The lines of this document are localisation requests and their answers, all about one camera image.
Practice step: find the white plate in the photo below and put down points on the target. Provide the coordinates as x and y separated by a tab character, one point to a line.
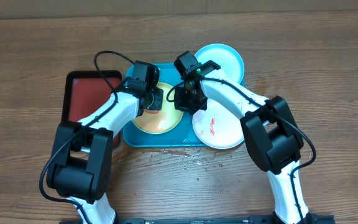
217	127

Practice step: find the teal plastic tray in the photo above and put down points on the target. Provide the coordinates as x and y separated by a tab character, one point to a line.
182	135

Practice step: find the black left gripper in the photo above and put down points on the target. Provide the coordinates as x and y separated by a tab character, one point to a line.
158	104

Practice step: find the black red sponge tray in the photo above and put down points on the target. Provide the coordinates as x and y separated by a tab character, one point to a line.
85	92

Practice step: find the red green sponge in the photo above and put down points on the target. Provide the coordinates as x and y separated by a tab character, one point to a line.
151	111

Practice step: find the yellow plate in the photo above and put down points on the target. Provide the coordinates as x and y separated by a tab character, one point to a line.
163	122

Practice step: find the light blue plate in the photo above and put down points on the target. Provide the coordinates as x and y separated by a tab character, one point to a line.
225	56

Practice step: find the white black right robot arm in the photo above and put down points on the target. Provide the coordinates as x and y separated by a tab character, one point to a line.
271	135

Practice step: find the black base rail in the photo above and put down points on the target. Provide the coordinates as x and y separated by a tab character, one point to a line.
254	219

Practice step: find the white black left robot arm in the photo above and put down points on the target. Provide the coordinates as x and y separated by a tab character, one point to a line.
79	169

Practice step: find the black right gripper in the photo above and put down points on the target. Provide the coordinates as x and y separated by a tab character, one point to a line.
183	105

